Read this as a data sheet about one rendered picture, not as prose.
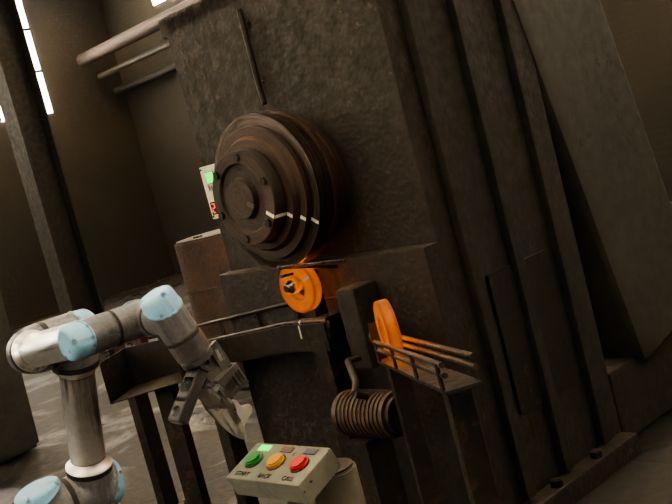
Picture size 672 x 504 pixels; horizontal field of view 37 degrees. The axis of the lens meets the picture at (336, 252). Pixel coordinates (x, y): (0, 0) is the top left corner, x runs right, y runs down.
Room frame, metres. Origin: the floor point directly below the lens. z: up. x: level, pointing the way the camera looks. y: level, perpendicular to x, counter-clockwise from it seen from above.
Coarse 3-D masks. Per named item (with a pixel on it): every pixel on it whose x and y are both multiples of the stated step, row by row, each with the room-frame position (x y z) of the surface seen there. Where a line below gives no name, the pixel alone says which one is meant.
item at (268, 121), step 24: (240, 120) 2.99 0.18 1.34; (264, 120) 2.91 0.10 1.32; (288, 120) 2.91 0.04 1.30; (288, 144) 2.85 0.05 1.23; (312, 144) 2.86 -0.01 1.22; (312, 168) 2.80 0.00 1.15; (312, 192) 2.82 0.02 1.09; (312, 216) 2.84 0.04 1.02; (312, 240) 2.86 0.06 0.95; (264, 264) 3.04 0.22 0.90; (288, 264) 2.95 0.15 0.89
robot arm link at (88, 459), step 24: (72, 312) 2.36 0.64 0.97; (96, 360) 2.36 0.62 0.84; (72, 384) 2.35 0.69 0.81; (96, 384) 2.41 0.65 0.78; (72, 408) 2.37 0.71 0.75; (96, 408) 2.40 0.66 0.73; (72, 432) 2.39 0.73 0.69; (96, 432) 2.40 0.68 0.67; (72, 456) 2.41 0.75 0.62; (96, 456) 2.41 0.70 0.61; (72, 480) 2.41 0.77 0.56; (96, 480) 2.41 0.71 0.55; (120, 480) 2.46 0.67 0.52
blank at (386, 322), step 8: (376, 304) 2.52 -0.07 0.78; (384, 304) 2.50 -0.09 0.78; (376, 312) 2.55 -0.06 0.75; (384, 312) 2.48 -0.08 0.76; (392, 312) 2.48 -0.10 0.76; (376, 320) 2.58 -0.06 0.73; (384, 320) 2.47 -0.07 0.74; (392, 320) 2.47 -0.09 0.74; (384, 328) 2.48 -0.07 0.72; (392, 328) 2.46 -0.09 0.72; (384, 336) 2.56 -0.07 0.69; (392, 336) 2.46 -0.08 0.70; (400, 336) 2.46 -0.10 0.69; (392, 344) 2.46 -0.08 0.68; (400, 344) 2.47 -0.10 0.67
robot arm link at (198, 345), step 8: (200, 336) 1.98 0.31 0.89; (184, 344) 1.96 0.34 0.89; (192, 344) 1.96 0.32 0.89; (200, 344) 1.97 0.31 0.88; (208, 344) 1.99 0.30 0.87; (176, 352) 1.97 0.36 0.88; (184, 352) 1.96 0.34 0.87; (192, 352) 1.96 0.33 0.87; (200, 352) 1.97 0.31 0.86; (176, 360) 1.99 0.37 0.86; (184, 360) 1.97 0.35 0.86; (192, 360) 1.97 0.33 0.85
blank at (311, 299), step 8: (288, 272) 3.00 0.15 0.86; (296, 272) 2.97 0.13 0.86; (304, 272) 2.95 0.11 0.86; (312, 272) 2.95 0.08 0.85; (280, 280) 3.03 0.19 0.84; (304, 280) 2.95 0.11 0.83; (312, 280) 2.93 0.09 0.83; (280, 288) 3.04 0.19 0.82; (304, 288) 2.96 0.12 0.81; (312, 288) 2.93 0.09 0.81; (320, 288) 2.95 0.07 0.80; (288, 296) 3.02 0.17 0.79; (296, 296) 3.00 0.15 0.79; (304, 296) 2.97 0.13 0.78; (312, 296) 2.94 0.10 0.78; (320, 296) 2.95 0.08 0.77; (288, 304) 3.03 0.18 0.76; (296, 304) 3.00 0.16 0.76; (304, 304) 2.97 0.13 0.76; (312, 304) 2.95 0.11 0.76; (304, 312) 2.98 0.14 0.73
